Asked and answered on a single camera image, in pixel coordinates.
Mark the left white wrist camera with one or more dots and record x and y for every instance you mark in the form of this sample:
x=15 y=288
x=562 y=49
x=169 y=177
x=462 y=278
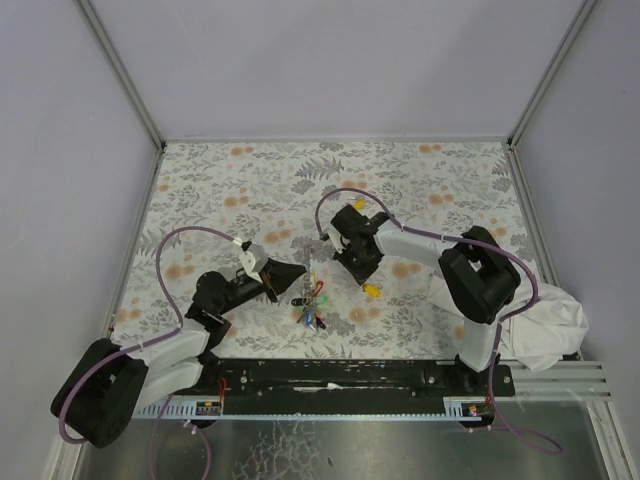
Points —
x=253 y=259

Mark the floral table mat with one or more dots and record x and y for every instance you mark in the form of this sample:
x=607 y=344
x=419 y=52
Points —
x=278 y=195

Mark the white slotted cable duct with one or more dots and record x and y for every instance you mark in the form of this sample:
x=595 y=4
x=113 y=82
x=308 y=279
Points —
x=182 y=408

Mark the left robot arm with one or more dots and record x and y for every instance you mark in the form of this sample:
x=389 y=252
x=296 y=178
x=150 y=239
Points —
x=112 y=382

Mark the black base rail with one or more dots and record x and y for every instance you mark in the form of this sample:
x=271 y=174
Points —
x=285 y=387

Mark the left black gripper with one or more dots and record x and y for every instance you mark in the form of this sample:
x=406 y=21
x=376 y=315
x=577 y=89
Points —
x=270 y=281

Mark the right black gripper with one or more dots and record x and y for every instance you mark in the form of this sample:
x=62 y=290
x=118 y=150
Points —
x=361 y=257

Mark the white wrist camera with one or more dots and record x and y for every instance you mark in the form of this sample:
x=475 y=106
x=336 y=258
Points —
x=334 y=237
x=253 y=259

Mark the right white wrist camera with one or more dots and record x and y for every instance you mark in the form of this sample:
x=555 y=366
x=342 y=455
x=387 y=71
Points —
x=334 y=237

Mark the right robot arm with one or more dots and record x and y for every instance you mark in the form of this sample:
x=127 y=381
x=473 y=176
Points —
x=479 y=277

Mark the white cloth cover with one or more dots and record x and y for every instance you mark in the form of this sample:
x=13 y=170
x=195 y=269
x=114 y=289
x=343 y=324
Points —
x=538 y=337

